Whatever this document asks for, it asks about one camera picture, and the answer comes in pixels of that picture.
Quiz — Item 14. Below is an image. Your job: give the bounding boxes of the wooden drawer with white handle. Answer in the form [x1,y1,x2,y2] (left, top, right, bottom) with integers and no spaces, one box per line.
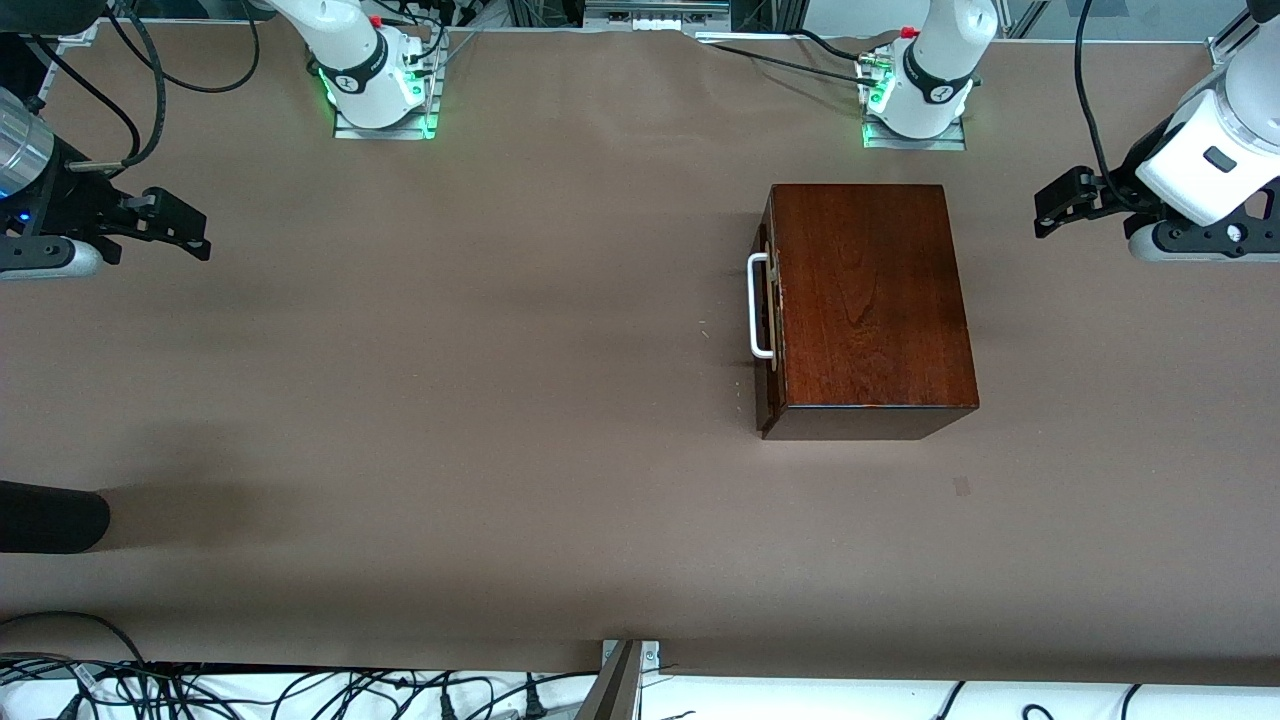
[748,222,787,431]

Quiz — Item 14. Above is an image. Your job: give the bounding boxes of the dark brown wooden cabinet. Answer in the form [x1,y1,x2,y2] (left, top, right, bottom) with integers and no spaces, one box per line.
[757,183,980,442]

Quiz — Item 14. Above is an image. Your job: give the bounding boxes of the brown table cover sheet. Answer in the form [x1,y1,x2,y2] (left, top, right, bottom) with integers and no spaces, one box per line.
[0,22,1280,691]

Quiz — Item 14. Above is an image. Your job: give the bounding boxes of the black foam cylinder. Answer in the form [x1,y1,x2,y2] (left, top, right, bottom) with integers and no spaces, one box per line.
[0,480,111,554]

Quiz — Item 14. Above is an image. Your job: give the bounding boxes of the thin black cable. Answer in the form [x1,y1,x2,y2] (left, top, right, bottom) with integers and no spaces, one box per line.
[35,40,143,166]

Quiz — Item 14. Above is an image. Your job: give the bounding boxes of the black looping cable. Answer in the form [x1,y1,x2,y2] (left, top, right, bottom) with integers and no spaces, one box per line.
[110,0,263,96]

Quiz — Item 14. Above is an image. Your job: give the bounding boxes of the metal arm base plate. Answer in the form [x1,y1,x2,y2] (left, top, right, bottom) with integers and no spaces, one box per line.
[862,55,967,151]
[333,45,442,141]

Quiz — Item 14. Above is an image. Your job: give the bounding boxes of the black arching cable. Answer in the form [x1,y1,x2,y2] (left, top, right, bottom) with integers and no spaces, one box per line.
[0,610,151,666]

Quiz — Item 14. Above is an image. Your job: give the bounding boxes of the tangled black cables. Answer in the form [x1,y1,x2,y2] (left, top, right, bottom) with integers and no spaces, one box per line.
[0,655,601,720]

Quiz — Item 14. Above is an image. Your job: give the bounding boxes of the grey metal mount bracket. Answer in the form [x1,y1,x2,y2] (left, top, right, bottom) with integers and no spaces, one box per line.
[578,639,662,720]

